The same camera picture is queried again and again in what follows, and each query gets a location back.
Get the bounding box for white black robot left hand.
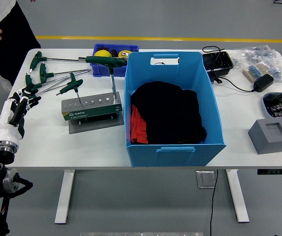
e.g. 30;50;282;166
0;85;42;148

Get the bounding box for small green T-handle hex wrench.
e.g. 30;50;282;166
56;78;84;106

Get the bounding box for green silver SATA tool stand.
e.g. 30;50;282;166
61;92;124;135

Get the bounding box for large green T-handle hex wrench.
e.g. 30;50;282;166
78;55;128;99

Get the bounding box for large blue folding box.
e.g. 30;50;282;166
123;51;226;168

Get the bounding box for person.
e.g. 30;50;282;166
0;0;41;91

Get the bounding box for white table leg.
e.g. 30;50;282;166
226;169;250;223
54;169;76;225

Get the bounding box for small dark blue bin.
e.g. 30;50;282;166
89;43;140;78

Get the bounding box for yellow ball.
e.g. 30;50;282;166
93;49;112;59

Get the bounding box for red cloth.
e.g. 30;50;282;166
130;104;149;144

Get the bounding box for black cloth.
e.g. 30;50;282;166
130;81;207;145

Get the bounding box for metal floor socket plate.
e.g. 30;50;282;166
196;170;217;189

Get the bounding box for black plastic tray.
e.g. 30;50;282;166
201;51;234;76

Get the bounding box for resistor tape strip bundle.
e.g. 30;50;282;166
242;62;270;82

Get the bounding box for light blue plate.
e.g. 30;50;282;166
262;92;282;123

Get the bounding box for black power adapter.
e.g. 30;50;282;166
253;73;275;93

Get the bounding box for clear bags of components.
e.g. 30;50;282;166
231;45;282;84

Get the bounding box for grey foam block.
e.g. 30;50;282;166
248;118;282;155

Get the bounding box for black table control panel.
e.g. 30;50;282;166
257;168;282;176

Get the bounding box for pile of electronic parts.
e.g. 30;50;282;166
264;92;282;121

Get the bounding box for black adapter cord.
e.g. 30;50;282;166
201;45;256;93

